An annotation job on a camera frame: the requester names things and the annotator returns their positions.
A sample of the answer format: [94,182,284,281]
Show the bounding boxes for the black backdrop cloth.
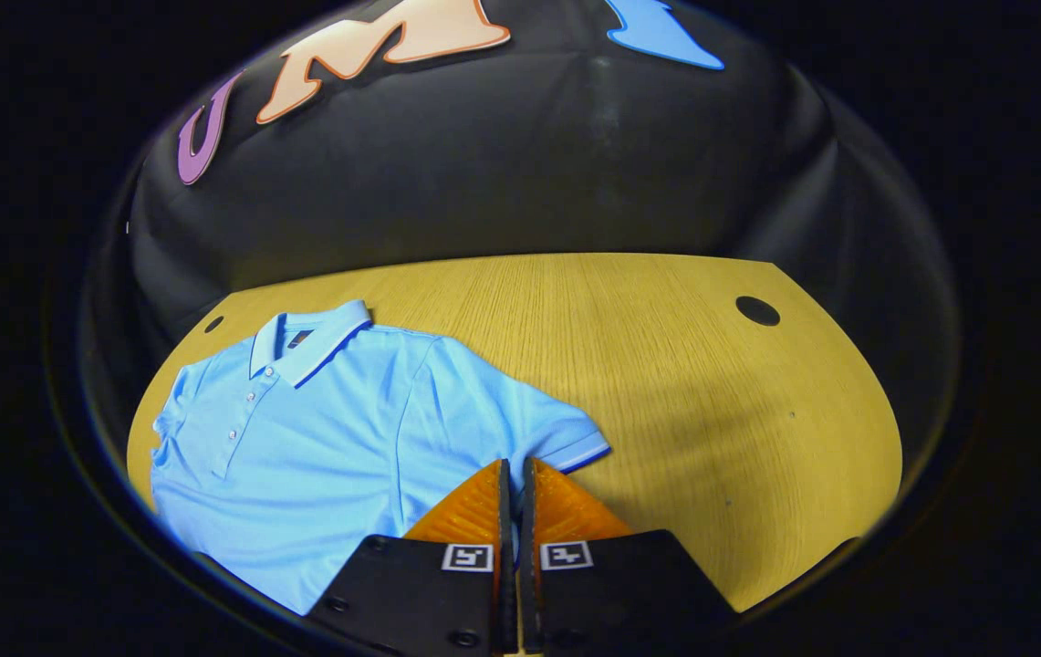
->
[82,0,959,475]

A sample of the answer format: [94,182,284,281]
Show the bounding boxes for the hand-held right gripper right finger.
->
[520,456,740,657]

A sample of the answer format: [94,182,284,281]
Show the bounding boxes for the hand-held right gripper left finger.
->
[306,459,518,657]

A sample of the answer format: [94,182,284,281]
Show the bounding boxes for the light blue T-shirt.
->
[151,299,612,617]

